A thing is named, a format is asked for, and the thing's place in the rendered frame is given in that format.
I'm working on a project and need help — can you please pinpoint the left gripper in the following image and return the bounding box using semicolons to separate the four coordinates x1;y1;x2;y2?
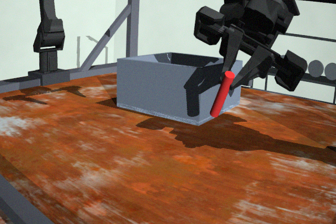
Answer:
194;6;308;92

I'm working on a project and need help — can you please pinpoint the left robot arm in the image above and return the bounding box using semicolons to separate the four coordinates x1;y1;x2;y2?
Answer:
219;0;300;44

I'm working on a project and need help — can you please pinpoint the red cylinder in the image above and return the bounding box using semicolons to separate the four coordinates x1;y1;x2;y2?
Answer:
210;71;235;118

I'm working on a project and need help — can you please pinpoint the grey metal post with diagonal brace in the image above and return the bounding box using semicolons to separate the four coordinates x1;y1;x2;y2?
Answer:
78;0;140;72

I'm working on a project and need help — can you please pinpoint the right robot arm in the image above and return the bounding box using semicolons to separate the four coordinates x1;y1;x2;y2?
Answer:
33;0;65;73

